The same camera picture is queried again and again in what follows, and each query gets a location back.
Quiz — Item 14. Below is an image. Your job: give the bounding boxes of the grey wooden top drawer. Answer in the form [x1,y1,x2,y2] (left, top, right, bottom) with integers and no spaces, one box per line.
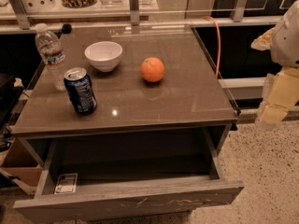
[14,130,244,224]

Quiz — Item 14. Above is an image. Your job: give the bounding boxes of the cardboard box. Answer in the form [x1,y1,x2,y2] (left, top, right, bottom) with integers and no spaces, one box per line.
[0,139,42,195]

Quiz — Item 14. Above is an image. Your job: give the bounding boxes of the blue soda can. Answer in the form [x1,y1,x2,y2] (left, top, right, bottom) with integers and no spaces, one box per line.
[64,67,97,114]

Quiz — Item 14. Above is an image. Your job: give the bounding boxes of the clear plastic water bottle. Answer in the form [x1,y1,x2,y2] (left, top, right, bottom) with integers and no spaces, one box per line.
[36,23,67,91]

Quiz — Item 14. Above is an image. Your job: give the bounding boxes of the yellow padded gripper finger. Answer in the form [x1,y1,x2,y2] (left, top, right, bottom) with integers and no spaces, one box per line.
[255,68,299,130]

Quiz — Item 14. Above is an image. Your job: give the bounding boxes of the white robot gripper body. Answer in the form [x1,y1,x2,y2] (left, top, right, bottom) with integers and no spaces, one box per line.
[250,1,299,68]

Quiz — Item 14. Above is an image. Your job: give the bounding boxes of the metal rail bracket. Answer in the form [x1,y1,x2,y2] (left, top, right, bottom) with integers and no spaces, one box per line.
[129,0,139,25]

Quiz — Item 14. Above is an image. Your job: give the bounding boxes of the grey cabinet with glossy top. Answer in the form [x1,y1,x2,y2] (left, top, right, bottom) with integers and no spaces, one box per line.
[11,24,242,173]

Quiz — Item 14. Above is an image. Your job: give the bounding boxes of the white label sticker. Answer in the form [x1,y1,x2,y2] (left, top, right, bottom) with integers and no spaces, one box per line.
[54,173,78,194]

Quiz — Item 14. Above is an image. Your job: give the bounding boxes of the orange cable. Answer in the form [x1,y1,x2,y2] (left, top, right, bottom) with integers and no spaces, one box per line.
[203,15,222,78]

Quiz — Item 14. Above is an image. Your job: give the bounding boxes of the orange fruit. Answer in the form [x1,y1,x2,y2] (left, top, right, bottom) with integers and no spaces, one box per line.
[140,57,165,82]

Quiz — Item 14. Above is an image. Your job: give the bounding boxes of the white ceramic bowl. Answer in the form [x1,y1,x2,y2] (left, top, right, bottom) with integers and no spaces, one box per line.
[84,41,122,72]

